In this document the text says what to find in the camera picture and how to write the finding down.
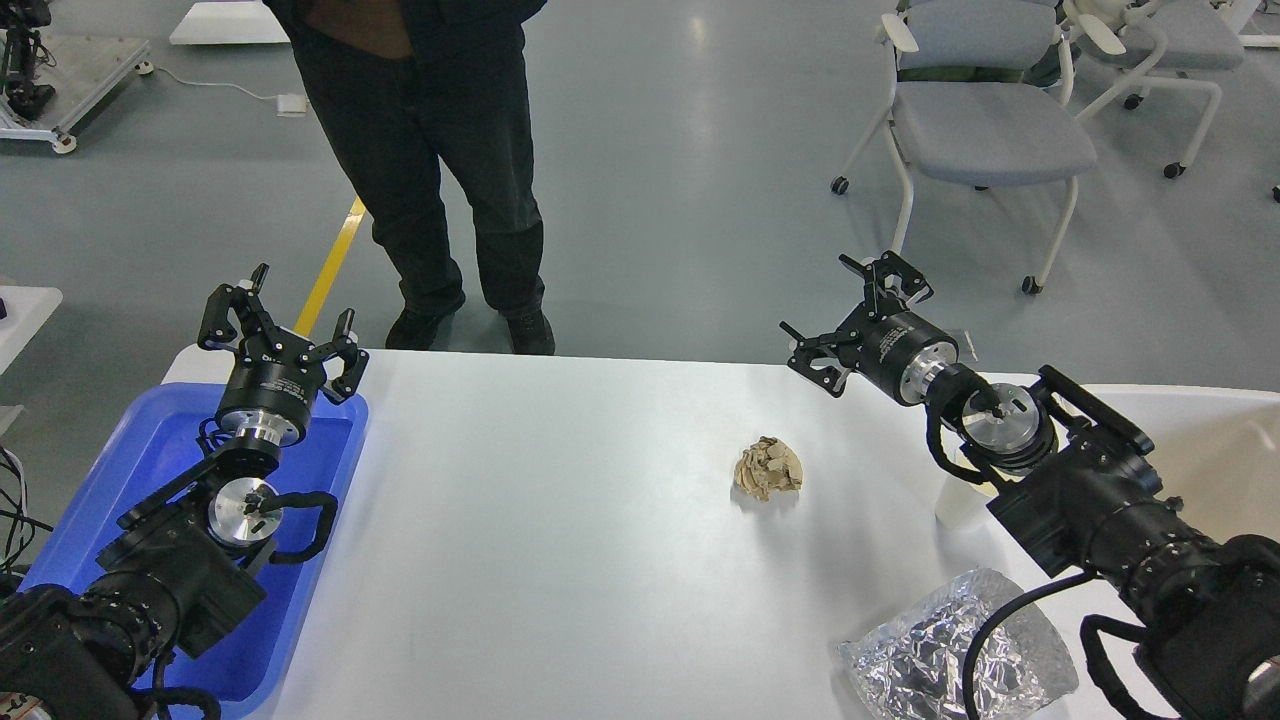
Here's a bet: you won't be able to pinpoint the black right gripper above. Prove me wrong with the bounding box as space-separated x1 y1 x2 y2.
780 251 959 407

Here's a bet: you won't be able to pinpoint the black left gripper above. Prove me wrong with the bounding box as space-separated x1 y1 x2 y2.
197 264 370 447

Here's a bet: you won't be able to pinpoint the white paper cup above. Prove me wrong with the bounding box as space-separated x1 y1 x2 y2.
934 469 998 530

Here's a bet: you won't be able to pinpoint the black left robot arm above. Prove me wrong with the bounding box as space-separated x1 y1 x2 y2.
3 264 369 719

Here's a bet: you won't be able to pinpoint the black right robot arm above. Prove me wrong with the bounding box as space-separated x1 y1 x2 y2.
788 251 1279 719

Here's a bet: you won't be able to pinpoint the crumpled brown paper ball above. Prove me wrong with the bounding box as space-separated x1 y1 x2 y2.
733 436 804 502

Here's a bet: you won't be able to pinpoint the white side table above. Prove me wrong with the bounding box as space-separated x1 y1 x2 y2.
1 284 64 374

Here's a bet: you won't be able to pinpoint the person in black clothes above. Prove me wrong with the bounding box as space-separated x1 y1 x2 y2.
269 1 556 355

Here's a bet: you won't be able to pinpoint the white floor board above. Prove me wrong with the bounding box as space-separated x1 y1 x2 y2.
168 1 291 46

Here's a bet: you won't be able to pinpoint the crumpled aluminium foil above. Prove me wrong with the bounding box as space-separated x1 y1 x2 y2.
838 568 1080 719

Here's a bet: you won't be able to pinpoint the blue plastic tray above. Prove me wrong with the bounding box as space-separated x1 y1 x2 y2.
22 383 369 719

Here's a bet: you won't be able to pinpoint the wheeled equipment platform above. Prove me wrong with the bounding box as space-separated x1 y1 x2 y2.
1 1 154 155

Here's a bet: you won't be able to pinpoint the beige plastic bin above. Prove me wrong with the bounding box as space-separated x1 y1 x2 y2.
1088 384 1279 542

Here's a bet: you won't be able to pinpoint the white power adapter with cable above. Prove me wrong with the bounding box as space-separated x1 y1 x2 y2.
154 65 310 118

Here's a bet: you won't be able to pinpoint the grey chair white frame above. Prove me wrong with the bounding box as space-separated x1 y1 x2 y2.
851 1 1097 295

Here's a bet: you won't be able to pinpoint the black cables at left edge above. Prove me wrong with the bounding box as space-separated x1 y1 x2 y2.
0 445 52 577

